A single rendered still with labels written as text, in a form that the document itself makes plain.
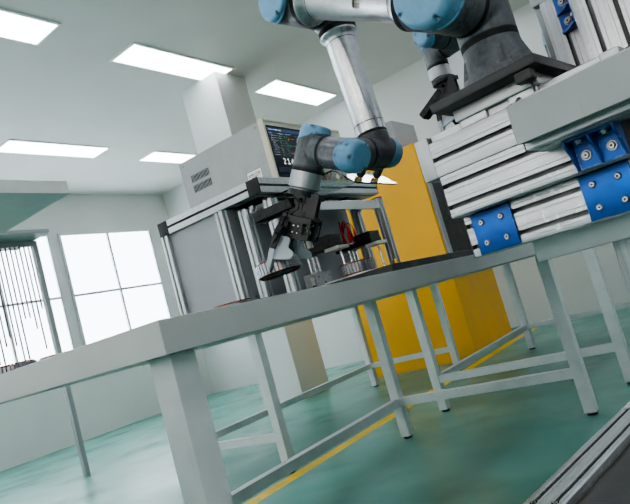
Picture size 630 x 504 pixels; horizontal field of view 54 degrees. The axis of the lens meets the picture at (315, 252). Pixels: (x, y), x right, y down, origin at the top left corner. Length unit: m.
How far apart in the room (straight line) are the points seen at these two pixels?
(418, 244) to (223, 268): 3.84
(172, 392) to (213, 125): 5.47
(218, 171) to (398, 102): 5.91
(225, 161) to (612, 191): 1.21
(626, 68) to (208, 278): 1.29
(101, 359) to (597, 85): 0.86
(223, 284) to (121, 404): 7.21
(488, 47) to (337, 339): 7.27
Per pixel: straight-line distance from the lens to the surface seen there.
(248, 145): 1.95
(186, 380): 0.95
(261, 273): 1.46
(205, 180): 2.07
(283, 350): 5.89
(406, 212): 5.60
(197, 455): 0.95
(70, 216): 9.23
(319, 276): 1.86
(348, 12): 1.37
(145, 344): 0.92
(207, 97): 6.41
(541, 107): 1.09
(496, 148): 1.25
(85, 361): 1.04
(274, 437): 3.18
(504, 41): 1.30
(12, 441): 8.22
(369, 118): 1.49
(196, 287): 1.94
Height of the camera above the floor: 0.69
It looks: 6 degrees up
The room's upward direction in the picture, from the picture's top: 16 degrees counter-clockwise
